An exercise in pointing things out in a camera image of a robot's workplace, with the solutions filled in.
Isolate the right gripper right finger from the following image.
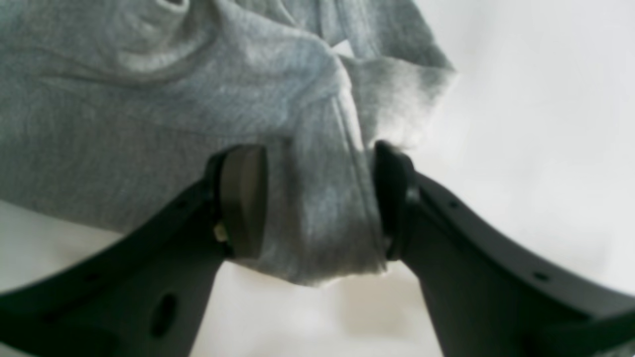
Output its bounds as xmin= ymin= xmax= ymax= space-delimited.
xmin=373 ymin=141 xmax=635 ymax=357

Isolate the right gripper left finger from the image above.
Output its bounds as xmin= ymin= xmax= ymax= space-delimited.
xmin=1 ymin=144 xmax=268 ymax=357

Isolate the grey T-shirt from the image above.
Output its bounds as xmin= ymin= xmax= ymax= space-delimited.
xmin=0 ymin=0 xmax=455 ymax=286

